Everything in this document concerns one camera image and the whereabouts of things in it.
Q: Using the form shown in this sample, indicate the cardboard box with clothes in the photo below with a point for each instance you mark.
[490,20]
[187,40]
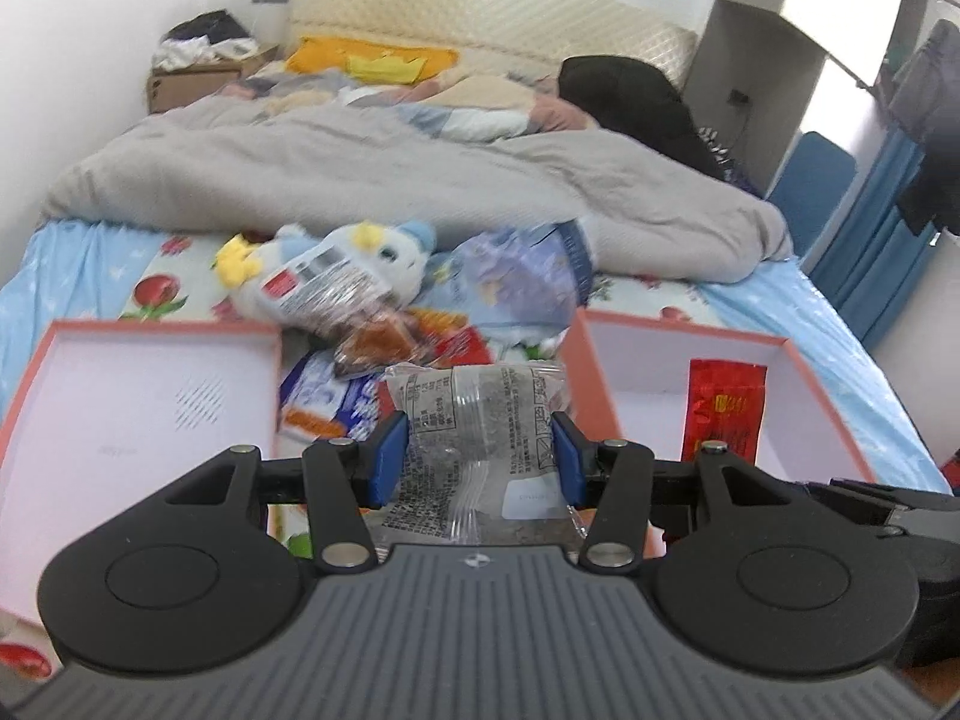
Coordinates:
[198,57]

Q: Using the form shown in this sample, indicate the grey wardrobe shelf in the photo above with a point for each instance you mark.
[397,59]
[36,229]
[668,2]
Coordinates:
[760,83]

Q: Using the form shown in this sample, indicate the blue chair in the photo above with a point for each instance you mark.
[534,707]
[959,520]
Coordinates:
[810,186]

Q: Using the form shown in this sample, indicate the cream quilted headboard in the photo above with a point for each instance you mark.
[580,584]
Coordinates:
[529,36]

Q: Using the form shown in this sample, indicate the hanging dark clothes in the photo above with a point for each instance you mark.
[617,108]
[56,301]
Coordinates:
[925,108]

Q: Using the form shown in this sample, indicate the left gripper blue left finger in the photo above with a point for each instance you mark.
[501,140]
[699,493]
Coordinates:
[344,477]

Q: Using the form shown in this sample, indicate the pink box lid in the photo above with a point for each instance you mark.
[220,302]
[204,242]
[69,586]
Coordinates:
[108,413]

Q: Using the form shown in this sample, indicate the white shrimp snack bag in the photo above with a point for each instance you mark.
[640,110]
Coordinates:
[354,302]

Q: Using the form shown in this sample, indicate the pink storage box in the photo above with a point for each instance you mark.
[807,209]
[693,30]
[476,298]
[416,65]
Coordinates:
[673,425]

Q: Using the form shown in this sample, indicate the blue curtain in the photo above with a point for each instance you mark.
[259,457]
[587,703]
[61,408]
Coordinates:
[874,262]

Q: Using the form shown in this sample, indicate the patchwork blanket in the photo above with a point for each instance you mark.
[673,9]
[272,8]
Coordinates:
[456,105]

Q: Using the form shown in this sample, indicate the red gold candy packet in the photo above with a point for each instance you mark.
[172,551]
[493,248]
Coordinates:
[725,403]

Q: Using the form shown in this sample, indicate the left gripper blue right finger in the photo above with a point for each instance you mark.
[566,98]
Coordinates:
[612,478]

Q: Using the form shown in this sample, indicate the blue floral tissue pack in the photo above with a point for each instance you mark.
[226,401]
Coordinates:
[514,281]

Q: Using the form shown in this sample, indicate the yellow pillow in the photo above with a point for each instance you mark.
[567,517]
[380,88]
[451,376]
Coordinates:
[370,63]

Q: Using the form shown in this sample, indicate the blue white noodle snack bag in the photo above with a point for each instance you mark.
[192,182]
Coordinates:
[317,404]

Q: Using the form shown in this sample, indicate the white blue plush toy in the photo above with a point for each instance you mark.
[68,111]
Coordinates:
[240,264]

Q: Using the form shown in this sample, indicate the red yellow tofu snack pack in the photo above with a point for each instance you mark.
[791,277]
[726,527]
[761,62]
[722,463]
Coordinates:
[452,338]

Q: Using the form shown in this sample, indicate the grey clear snack packet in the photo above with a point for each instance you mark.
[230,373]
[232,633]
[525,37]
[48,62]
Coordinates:
[480,467]

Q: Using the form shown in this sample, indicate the grey duvet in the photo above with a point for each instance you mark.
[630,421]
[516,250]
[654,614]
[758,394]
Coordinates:
[221,165]

